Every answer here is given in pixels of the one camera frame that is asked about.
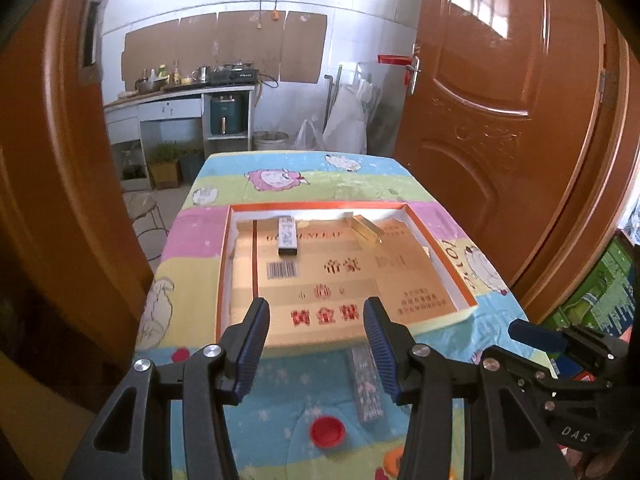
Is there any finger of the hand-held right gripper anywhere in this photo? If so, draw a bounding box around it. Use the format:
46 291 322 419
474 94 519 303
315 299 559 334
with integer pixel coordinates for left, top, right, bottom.
508 319 628 361
520 360 613 401

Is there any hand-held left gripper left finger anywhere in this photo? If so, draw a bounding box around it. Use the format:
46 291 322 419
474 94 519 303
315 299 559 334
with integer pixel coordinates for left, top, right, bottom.
62 297 271 480

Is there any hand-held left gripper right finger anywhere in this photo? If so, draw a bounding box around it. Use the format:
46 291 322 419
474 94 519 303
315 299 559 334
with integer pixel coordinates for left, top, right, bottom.
362 296 576 480

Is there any red bottle cap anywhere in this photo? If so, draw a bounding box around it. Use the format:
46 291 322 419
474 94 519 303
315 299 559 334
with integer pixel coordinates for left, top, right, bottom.
308 415 346 450

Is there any orange-rimmed white cardboard tray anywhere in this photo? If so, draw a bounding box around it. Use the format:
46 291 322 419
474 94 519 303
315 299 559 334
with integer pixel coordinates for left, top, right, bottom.
216 201 478 356

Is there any gold printed cardboard sheet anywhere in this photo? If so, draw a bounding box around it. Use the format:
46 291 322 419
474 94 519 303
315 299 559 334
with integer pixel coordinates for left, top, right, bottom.
227 217 473 351

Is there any white cartoon cat box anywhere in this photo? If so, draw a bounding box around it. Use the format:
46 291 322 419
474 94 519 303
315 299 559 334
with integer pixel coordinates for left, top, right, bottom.
276 217 301 259

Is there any gold rectangular box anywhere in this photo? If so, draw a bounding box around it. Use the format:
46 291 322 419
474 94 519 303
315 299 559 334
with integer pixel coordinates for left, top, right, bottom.
345 214 386 248

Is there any colourful sheep printed blanket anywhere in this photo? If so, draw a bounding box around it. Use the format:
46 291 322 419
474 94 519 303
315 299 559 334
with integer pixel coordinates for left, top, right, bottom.
134 151 531 480

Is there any round metal stool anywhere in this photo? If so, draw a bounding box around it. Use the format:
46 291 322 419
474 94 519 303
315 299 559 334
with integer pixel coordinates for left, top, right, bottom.
122 192 171 261

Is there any dark crate with plants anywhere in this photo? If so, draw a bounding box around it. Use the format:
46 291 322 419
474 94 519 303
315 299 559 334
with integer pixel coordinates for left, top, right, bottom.
180 145 206 183

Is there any crate with green plants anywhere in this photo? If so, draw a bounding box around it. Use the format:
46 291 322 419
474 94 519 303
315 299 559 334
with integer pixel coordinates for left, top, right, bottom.
147 142 181 190

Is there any white bucket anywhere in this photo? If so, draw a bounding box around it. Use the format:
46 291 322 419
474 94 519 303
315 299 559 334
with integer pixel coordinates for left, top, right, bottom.
252 131 290 151

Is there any white plastic bag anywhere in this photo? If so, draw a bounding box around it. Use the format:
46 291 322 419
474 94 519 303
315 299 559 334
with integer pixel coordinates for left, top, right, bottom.
292 119 325 151

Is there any brown wooden door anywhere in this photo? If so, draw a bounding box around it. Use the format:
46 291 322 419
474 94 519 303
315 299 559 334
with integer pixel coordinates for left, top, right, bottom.
392 0 621 326

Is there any green air fryer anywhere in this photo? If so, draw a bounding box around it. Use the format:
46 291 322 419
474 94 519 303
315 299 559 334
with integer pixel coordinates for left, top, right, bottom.
209 96 247 137

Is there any white woven sack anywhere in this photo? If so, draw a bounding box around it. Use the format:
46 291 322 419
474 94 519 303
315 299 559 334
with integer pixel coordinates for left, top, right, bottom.
324 80 381 155

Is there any white kitchen counter cabinet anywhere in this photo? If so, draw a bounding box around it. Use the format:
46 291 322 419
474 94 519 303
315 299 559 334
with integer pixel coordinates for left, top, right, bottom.
104 85 256 158

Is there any black gas stove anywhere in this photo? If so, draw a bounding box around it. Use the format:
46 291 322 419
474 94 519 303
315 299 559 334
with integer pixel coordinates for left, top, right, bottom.
210 67 258 86

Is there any metal lock plate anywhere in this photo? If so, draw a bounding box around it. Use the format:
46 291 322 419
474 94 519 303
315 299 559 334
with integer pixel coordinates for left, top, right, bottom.
80 0 103 86

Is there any brown door frame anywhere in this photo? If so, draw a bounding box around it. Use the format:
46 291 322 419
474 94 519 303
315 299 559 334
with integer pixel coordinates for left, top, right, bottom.
0 0 156 411

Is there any metal door handle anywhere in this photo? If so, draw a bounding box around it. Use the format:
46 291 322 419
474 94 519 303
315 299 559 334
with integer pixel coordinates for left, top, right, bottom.
402 56 422 96

